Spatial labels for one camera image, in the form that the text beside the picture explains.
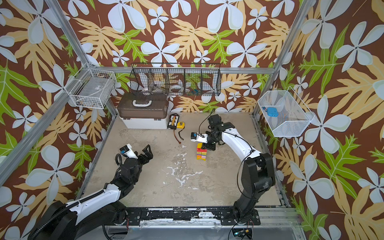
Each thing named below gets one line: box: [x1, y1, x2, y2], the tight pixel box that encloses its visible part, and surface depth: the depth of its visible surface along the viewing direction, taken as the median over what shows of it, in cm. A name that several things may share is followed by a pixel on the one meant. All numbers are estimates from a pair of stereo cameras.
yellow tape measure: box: [176, 121, 186, 129], surface depth 113 cm
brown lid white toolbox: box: [117, 92, 169, 130], surface depth 101 cm
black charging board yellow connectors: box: [167, 113, 180, 130], surface depth 116 cm
